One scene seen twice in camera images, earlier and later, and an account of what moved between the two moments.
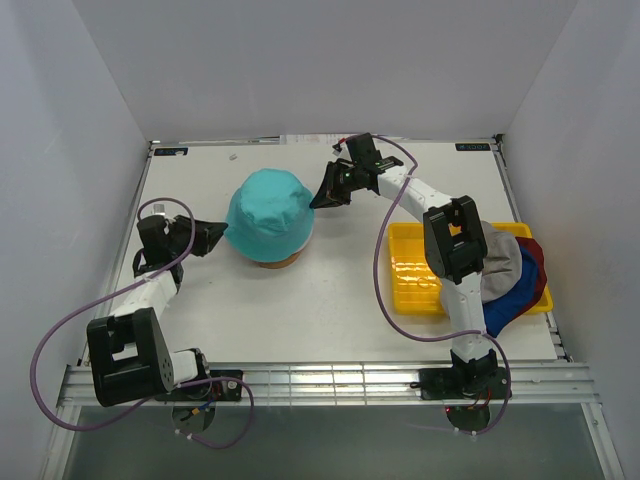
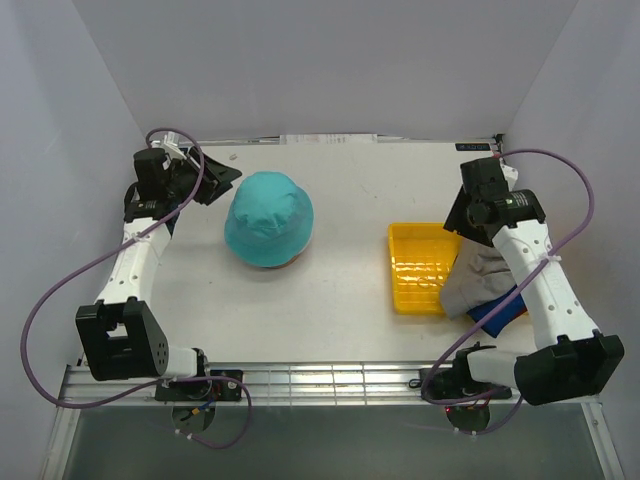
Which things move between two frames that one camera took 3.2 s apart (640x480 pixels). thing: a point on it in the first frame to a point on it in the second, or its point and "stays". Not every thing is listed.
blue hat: x=499 y=312 stays
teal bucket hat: x=270 y=216 stays
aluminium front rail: x=561 y=385 stays
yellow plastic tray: x=416 y=288 stays
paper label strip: x=312 y=139 stays
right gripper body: x=355 y=183 to x=476 y=229
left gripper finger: x=206 y=236 to x=216 y=180
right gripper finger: x=335 y=189 to x=458 y=219
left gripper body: x=181 y=230 to x=185 y=179
